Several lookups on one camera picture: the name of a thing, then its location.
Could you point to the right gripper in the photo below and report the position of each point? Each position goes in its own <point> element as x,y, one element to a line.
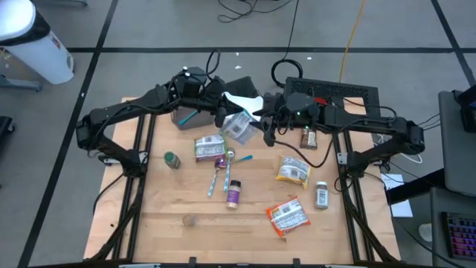
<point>275,111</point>

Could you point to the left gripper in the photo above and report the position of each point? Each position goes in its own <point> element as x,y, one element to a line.
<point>213,93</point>

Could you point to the blue ramen packet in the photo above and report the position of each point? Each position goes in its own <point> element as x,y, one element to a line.
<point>238,128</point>

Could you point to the brown spice jar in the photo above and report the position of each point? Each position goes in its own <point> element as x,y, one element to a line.
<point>308,139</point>

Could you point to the red ramen packet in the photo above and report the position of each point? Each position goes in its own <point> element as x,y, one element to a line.
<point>210,149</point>

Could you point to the teal plastic spoon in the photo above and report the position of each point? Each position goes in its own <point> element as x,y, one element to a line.
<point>187,118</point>

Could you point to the green label spice jar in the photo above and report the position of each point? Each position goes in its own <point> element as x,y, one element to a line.
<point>172,160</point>

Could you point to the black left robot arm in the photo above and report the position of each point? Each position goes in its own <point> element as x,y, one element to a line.
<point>111,111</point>

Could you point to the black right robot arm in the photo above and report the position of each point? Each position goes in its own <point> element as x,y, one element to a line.
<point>372,121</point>

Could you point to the white plastic bin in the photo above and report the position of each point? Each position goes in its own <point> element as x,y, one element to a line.
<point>238,100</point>

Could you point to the grey translucent plastic bin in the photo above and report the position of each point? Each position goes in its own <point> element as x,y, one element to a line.
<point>202,121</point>

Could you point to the black wedge panel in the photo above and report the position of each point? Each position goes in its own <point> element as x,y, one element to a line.
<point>241,85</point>

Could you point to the yellow ramen packet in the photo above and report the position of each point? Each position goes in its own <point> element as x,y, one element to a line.
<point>294,171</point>

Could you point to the purple label spice jar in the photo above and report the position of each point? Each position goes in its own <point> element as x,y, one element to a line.
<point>233,195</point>

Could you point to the grey label spice jar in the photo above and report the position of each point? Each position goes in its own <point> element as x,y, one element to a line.
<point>321,195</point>

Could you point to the black perforated panel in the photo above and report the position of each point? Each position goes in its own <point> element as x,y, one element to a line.
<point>334,89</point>

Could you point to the orange ramen packet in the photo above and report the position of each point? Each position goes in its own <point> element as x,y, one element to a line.
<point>288,217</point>

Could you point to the black table edge clamp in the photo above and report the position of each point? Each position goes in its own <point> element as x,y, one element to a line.
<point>296,261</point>
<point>192,260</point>

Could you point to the white paper sheet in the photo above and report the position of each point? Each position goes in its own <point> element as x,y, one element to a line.
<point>399,208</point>

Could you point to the white computer mouse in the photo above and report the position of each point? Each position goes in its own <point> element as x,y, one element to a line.
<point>425,232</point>

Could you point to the dark keyboard desk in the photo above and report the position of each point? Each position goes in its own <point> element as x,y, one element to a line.
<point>437,223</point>

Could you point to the black desk device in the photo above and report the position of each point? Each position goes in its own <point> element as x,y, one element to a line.
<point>469,111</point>

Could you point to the white trash can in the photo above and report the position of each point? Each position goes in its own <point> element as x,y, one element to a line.
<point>33,44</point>

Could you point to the grey metal furniture foot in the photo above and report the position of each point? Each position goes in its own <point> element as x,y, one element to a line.
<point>18,83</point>

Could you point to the backlit keyboard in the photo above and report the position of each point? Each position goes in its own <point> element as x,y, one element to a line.
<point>461,236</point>

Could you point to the black floor object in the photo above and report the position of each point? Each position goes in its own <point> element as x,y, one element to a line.
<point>5,128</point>

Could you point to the black aluminium table frame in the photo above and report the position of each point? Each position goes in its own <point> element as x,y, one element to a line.
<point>134,231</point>

